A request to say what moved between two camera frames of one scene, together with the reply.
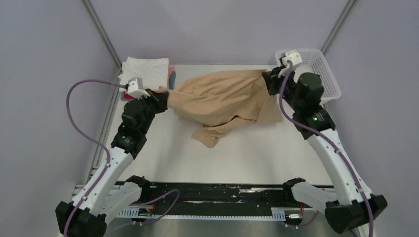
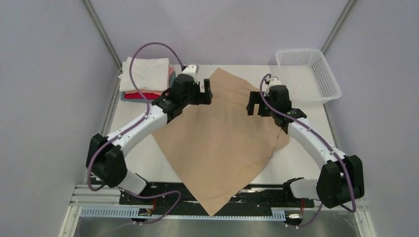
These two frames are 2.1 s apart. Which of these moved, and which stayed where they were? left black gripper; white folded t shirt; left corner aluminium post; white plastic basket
Moved: left black gripper
Stayed: white folded t shirt; white plastic basket; left corner aluminium post
